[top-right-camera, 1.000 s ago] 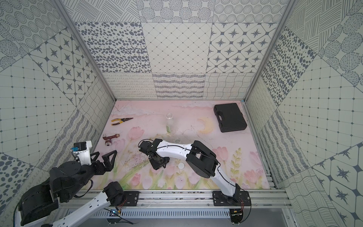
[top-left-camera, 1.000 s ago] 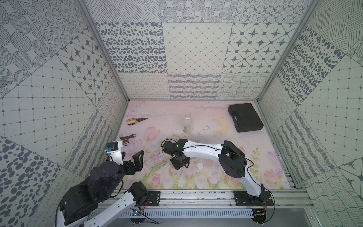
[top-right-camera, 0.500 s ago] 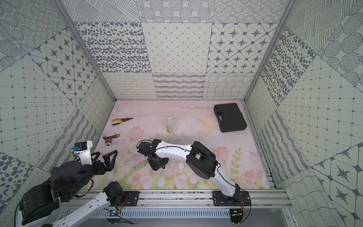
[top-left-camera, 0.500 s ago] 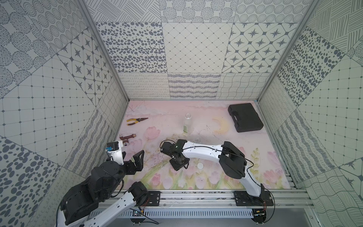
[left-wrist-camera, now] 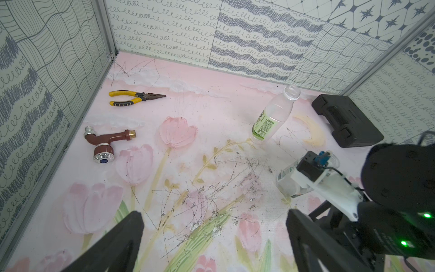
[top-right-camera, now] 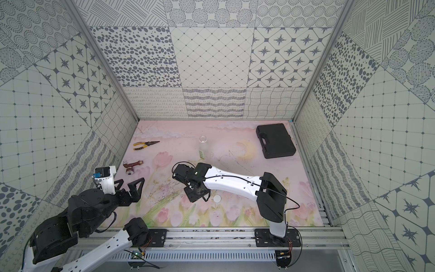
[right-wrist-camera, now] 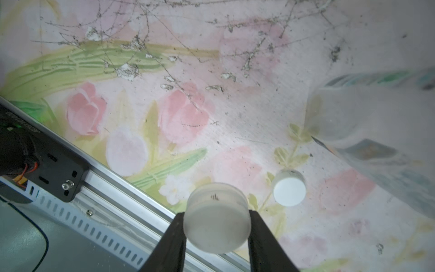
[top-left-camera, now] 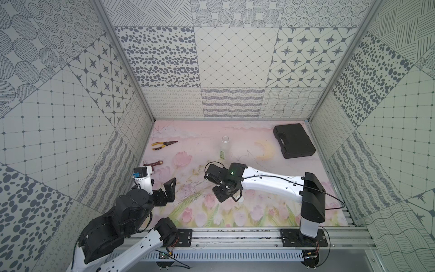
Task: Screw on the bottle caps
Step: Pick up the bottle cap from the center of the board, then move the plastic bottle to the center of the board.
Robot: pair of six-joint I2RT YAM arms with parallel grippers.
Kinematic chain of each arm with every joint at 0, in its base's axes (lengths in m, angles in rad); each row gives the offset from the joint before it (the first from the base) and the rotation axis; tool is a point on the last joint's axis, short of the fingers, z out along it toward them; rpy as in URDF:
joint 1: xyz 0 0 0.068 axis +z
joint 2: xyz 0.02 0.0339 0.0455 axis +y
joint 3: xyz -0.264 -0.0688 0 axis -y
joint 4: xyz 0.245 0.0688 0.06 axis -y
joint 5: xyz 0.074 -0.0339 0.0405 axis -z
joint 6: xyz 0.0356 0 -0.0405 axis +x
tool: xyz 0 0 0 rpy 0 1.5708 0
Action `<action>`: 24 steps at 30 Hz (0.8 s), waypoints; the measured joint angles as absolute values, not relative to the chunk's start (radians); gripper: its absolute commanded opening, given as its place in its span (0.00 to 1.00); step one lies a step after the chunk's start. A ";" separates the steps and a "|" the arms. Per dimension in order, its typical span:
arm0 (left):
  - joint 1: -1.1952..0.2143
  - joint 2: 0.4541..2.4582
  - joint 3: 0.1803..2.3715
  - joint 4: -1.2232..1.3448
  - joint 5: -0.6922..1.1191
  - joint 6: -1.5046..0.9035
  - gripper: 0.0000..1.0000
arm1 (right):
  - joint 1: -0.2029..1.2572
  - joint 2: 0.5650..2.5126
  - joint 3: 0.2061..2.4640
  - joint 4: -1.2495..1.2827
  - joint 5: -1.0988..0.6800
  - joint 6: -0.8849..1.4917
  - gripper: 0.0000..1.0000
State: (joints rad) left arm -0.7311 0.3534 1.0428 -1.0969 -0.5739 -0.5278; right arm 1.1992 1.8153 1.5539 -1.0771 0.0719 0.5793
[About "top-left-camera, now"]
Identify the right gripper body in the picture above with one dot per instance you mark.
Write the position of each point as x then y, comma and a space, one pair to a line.
222, 194

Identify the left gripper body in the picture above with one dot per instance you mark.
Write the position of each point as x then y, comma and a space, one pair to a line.
158, 196

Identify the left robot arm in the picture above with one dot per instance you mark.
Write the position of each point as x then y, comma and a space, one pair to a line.
107, 232

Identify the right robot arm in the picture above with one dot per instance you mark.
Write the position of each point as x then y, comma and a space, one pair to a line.
306, 190

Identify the tall clear plastic bottle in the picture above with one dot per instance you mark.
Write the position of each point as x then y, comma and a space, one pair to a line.
224, 152

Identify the floral pink table mat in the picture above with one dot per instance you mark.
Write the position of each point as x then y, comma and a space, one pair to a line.
252, 143

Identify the left controller board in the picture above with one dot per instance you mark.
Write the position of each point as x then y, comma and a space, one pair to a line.
163, 260

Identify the controller board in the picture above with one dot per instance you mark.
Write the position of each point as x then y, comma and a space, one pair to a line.
310, 258
163, 260

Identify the black plastic tool case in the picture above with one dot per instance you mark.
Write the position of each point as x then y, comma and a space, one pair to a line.
293, 141

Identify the right controller board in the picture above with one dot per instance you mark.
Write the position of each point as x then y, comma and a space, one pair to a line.
310, 258

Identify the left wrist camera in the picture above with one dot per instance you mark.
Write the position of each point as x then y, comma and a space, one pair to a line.
142, 178

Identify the yellow handled pliers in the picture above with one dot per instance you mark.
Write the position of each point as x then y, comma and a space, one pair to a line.
160, 145

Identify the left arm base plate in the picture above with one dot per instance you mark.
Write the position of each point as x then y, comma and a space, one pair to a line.
183, 238

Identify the white slotted cable duct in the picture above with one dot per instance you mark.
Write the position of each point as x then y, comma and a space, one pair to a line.
233, 255

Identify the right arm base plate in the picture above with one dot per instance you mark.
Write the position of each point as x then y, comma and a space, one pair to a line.
292, 237

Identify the aluminium mounting rail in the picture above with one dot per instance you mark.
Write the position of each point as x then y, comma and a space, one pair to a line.
270, 238

